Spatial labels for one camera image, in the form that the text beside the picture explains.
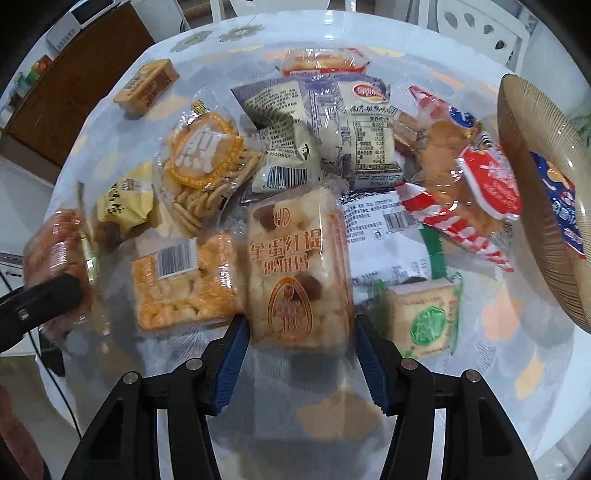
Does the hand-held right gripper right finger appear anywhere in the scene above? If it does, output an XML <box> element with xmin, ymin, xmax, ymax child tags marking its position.
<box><xmin>353</xmin><ymin>314</ymin><xmax>539</xmax><ymax>480</ymax></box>

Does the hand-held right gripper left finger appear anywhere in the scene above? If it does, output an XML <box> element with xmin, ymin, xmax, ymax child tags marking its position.
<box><xmin>62</xmin><ymin>316</ymin><xmax>252</xmax><ymax>480</ymax></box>

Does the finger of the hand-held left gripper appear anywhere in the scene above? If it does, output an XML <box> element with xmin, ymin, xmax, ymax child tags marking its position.
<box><xmin>0</xmin><ymin>274</ymin><xmax>86</xmax><ymax>354</ymax></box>

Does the clear orange snack packet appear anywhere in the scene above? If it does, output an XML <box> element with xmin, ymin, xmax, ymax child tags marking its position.
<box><xmin>23</xmin><ymin>208</ymin><xmax>100</xmax><ymax>333</ymax></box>

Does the cream packet with green label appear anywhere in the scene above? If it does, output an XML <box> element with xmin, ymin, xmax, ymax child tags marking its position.
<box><xmin>374</xmin><ymin>272</ymin><xmax>465</xmax><ymax>358</ymax></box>

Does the orange puffed bar with barcode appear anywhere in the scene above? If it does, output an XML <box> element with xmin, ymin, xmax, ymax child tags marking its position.
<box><xmin>130</xmin><ymin>231</ymin><xmax>247</xmax><ymax>330</ymax></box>

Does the large pale puffed rice cake packet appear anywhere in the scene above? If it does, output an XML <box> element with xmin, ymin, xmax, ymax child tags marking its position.
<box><xmin>245</xmin><ymin>185</ymin><xmax>356</xmax><ymax>354</ymax></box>

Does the small yellow snack packet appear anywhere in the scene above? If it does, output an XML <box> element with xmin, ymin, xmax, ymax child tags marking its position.
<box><xmin>95</xmin><ymin>161</ymin><xmax>158</xmax><ymax>241</ymax></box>

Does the red packet with striped edges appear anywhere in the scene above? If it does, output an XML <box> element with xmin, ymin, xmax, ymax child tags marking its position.
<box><xmin>397</xmin><ymin>85</ymin><xmax>522</xmax><ymax>273</ymax></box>

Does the blue-white packet with red logo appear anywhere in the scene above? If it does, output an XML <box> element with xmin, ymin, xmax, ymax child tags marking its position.
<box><xmin>305</xmin><ymin>76</ymin><xmax>407</xmax><ymax>190</ymax></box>

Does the brown ribbed bowl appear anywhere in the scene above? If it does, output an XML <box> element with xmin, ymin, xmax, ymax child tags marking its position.
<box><xmin>496</xmin><ymin>74</ymin><xmax>591</xmax><ymax>333</ymax></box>

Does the brown and yellow cake box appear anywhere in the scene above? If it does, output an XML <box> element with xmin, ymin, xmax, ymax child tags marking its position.
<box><xmin>113</xmin><ymin>58</ymin><xmax>181</xmax><ymax>116</ymax></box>

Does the white packet with green edge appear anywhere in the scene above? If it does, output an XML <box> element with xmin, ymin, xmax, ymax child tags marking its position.
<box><xmin>339</xmin><ymin>189</ymin><xmax>446</xmax><ymax>305</ymax></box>

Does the floral tablecloth with clear cover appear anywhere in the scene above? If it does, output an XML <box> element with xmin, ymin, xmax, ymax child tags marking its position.
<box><xmin>39</xmin><ymin>14</ymin><xmax>591</xmax><ymax>480</ymax></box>

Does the round cracker packet orange label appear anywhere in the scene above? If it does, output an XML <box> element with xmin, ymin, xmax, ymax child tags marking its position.
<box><xmin>154</xmin><ymin>104</ymin><xmax>266</xmax><ymax>238</ymax></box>

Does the brown wooden cabinet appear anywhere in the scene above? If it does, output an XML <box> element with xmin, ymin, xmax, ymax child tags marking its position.
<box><xmin>4</xmin><ymin>14</ymin><xmax>155</xmax><ymax>169</ymax></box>

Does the grey and white snack packet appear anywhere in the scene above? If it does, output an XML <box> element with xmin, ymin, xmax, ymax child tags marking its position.
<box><xmin>231</xmin><ymin>80</ymin><xmax>324</xmax><ymax>192</ymax></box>

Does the blue snack packet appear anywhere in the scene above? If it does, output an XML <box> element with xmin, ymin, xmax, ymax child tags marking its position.
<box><xmin>529</xmin><ymin>152</ymin><xmax>585</xmax><ymax>259</ymax></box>

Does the white microwave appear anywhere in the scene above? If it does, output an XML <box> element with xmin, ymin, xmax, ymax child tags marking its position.
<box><xmin>46</xmin><ymin>0</ymin><xmax>107</xmax><ymax>51</ymax></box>

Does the small orange-red snack packet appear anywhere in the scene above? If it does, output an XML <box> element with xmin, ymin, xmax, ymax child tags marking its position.
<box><xmin>281</xmin><ymin>48</ymin><xmax>372</xmax><ymax>78</ymax></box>

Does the black cable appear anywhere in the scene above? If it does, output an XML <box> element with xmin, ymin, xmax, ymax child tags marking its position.
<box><xmin>0</xmin><ymin>272</ymin><xmax>79</xmax><ymax>439</ymax></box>

